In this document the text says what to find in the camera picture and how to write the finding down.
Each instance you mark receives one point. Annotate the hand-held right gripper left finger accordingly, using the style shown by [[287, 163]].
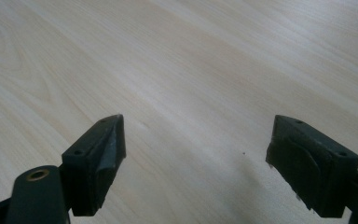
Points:
[[90, 168]]

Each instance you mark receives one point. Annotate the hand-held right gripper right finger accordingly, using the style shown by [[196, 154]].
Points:
[[313, 168]]

